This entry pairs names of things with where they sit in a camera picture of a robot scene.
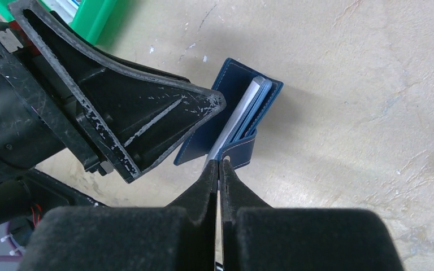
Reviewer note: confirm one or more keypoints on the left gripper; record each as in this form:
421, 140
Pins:
38, 118

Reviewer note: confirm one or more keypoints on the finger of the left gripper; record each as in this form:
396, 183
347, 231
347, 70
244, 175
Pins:
135, 115

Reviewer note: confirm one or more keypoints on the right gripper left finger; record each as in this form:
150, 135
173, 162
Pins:
179, 236

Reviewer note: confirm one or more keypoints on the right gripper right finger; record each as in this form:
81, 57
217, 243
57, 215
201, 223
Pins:
257, 236

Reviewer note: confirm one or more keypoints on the blue leather card holder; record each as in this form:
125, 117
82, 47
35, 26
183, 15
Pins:
249, 94

